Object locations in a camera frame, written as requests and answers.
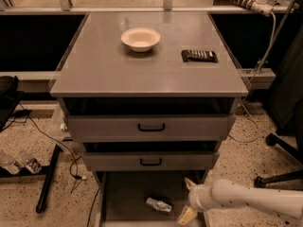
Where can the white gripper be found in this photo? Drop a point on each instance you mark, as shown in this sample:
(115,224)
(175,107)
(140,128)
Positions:
(195,198)

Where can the silver blue redbull can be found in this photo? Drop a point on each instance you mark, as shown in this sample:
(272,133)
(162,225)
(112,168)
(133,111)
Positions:
(159,206)

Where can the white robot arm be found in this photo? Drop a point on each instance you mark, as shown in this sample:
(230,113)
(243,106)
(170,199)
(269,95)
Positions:
(225,194)

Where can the grey bottom drawer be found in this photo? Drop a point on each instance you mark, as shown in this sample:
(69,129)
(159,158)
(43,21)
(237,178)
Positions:
(123,194)

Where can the grey drawer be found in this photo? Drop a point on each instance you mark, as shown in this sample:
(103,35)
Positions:
(123,194)
(150,161)
(126,128)

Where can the grey middle drawer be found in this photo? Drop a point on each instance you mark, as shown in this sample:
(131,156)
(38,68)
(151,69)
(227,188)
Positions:
(150,161)

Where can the grey top drawer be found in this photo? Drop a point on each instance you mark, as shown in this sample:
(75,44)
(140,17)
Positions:
(126,128)

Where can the grey drawer cabinet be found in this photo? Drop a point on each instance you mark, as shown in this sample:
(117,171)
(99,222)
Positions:
(103,76)

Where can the black snack bar packet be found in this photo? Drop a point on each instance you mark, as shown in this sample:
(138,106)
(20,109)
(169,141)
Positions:
(199,55)

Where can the black stand base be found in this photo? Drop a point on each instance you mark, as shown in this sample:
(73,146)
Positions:
(47,171)

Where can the right clear water bottle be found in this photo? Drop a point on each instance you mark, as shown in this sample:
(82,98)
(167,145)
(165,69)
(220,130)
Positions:
(30,162)

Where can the clear water bottle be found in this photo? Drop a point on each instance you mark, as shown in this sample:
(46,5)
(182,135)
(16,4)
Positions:
(30,162)
(9,163)

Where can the white bowl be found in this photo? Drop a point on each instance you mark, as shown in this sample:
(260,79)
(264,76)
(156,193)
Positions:
(141,39)

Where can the left clear water bottle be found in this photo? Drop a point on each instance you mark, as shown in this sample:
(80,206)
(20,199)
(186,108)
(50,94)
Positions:
(9,163)

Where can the black chair left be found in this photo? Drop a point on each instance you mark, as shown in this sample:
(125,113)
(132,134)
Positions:
(9,99)

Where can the white power strip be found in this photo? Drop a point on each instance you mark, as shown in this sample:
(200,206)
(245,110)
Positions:
(259,6)

